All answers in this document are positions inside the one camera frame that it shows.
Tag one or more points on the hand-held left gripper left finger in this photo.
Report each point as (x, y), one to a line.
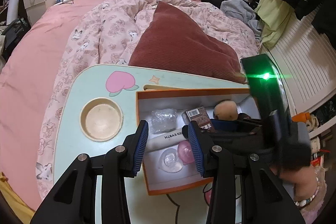
(140, 145)

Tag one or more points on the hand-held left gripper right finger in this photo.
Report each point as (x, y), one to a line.
(195, 145)

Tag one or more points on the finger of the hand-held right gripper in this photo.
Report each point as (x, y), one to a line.
(241, 144)
(223, 123)

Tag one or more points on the pink heart-shaped case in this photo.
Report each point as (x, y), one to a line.
(185, 151)

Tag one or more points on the white tube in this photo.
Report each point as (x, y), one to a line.
(162, 140)

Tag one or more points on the brown packet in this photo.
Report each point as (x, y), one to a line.
(197, 115)

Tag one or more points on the clear plastic bag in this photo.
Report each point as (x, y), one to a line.
(164, 120)

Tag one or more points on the orange cardboard box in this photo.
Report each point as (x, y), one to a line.
(170, 187)

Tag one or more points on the person's right forearm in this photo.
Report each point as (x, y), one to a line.
(313, 203)

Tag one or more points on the person's right hand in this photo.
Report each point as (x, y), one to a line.
(294, 179)

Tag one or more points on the beige plush toy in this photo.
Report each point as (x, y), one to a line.
(313, 123)

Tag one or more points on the mint green lap table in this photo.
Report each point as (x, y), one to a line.
(105, 98)

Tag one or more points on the yellow-green hanging cloth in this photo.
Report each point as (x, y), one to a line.
(273, 14)

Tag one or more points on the grey clothes pile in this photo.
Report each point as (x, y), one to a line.
(236, 10)

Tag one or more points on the pink floral duvet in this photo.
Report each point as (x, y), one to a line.
(105, 35)

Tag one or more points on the yellow cloth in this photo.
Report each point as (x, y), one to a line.
(10, 195)

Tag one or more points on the black bag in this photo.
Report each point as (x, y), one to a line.
(14, 32)

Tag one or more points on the white roll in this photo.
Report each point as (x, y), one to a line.
(13, 3)

